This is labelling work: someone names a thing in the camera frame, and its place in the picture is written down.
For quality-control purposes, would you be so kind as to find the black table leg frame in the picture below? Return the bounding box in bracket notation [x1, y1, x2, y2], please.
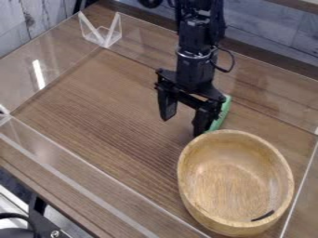
[0, 193, 74, 238]

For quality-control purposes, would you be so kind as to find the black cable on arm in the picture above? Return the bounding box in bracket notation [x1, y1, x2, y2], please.
[209, 46, 237, 74]

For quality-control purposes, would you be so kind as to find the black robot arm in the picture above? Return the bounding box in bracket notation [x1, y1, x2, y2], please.
[155, 0, 228, 137]

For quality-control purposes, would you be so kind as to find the wooden bowl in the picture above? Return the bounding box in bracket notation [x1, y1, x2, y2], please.
[177, 129, 294, 237]

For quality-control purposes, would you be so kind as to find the green stick block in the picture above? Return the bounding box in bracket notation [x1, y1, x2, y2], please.
[209, 95, 232, 131]

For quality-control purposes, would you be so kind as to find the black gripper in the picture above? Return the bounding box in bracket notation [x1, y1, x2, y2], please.
[155, 49, 226, 137]

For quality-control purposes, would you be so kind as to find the clear acrylic enclosure wall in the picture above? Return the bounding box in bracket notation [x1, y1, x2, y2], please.
[0, 3, 318, 238]

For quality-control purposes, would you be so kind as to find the clear acrylic corner bracket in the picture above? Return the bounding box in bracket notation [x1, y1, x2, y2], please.
[79, 11, 122, 48]

